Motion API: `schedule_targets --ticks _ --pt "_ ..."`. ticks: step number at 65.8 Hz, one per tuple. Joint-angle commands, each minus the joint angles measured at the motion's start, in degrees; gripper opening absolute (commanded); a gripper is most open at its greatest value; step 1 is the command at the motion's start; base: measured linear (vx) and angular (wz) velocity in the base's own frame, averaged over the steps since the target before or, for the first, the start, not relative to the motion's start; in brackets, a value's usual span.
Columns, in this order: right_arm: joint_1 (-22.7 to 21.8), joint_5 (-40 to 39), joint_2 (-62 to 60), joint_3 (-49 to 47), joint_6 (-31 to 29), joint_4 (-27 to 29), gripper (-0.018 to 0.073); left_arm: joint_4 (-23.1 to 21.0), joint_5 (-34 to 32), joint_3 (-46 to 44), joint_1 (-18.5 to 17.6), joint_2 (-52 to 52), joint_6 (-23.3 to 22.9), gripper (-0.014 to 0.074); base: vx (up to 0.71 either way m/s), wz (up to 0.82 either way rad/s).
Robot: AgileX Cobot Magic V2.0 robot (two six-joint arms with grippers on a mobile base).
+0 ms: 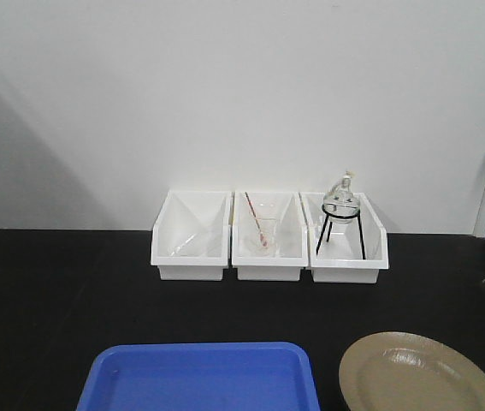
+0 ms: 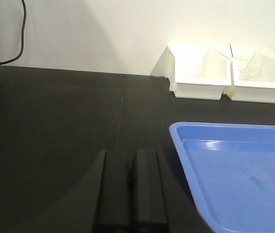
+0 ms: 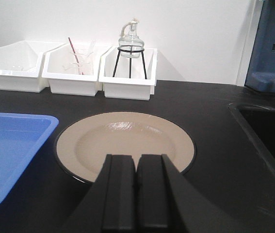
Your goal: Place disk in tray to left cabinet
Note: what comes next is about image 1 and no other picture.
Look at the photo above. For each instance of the blue plastic tray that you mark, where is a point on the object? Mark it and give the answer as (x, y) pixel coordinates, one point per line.
(201, 376)

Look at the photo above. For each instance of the tan plate with black rim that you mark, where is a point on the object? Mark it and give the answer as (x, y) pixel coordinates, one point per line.
(393, 370)

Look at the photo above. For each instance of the middle white storage bin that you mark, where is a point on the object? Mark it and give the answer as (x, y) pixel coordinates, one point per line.
(292, 253)

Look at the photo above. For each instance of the white storage bin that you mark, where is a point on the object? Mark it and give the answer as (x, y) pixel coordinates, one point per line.
(340, 259)
(292, 253)
(184, 213)

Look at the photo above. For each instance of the clear glass beaker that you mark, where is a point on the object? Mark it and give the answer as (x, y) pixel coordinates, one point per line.
(269, 226)

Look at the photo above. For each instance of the red glass stirring rod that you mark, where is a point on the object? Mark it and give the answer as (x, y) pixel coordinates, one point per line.
(262, 237)

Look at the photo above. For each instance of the left white storage bin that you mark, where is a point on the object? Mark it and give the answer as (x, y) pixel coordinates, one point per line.
(184, 213)

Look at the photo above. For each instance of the clear glass dish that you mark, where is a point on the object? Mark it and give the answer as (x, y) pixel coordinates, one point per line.
(195, 245)

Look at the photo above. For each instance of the glass alcohol lamp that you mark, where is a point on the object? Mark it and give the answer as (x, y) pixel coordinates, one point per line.
(339, 202)

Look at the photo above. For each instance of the right white storage bin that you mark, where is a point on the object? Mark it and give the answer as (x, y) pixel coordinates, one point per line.
(340, 259)

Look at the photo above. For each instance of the black wire tripod stand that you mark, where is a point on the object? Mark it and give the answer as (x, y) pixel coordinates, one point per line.
(327, 222)

